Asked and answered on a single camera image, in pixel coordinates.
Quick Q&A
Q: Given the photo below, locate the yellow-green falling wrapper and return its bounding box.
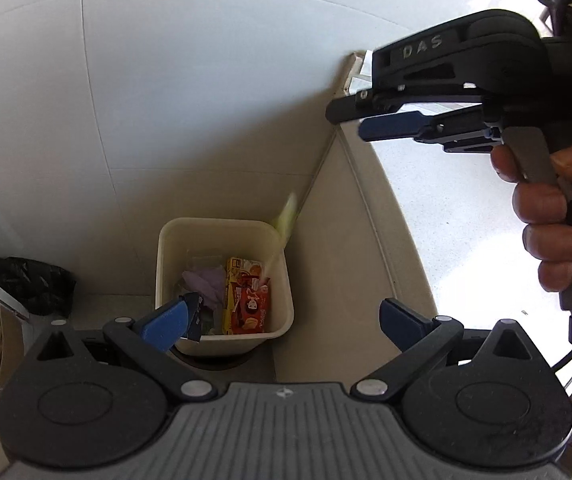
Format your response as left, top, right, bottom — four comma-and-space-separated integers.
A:
261, 192, 299, 281

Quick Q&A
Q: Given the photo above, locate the yellow food box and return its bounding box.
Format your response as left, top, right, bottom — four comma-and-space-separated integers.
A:
222, 256, 263, 336

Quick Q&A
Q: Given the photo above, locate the navy blue packet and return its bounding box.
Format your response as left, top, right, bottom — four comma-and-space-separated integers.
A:
186, 292, 204, 343

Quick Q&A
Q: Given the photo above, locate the red snack packet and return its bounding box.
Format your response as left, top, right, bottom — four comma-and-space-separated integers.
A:
228, 280, 271, 335

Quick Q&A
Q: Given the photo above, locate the person's right hand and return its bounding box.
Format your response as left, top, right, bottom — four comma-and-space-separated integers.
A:
490, 129, 572, 293

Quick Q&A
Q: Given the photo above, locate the dark round stand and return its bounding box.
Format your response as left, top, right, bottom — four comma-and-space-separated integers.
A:
173, 340, 259, 372

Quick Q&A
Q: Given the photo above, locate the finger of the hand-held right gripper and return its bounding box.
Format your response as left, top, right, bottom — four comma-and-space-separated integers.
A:
358, 109, 505, 155
325, 85, 484, 125

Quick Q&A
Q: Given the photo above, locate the purple plastic bag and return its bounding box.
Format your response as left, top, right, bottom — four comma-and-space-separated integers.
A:
182, 266, 227, 308

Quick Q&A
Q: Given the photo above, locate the black garbage bag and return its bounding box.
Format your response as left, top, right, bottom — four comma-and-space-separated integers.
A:
0, 256, 77, 317

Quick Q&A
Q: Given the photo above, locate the white trash bin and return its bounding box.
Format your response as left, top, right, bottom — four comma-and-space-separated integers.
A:
155, 217, 295, 358

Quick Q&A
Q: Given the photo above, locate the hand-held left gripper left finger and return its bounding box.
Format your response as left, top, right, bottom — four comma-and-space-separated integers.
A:
36, 296, 217, 402

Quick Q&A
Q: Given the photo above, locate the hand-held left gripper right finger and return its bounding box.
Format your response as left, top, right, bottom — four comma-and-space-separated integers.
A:
350, 297, 529, 402

